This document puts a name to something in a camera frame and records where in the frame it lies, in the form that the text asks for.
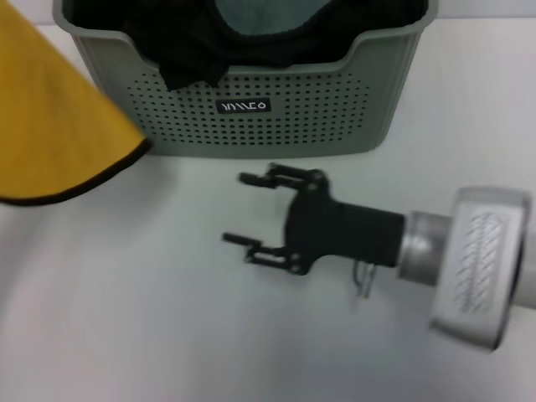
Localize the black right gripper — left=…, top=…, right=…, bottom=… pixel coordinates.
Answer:
left=222, top=162, right=406, bottom=278

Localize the yellow and green black-edged towel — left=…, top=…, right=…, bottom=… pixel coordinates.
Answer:
left=0, top=3, right=152, bottom=208

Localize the grey-green perforated storage box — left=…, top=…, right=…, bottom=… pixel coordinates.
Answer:
left=52, top=0, right=439, bottom=160

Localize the black cloth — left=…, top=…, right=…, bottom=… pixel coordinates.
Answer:
left=121, top=0, right=349, bottom=91

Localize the right gripper cable with connector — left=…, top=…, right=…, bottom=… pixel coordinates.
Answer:
left=353, top=259, right=376, bottom=299

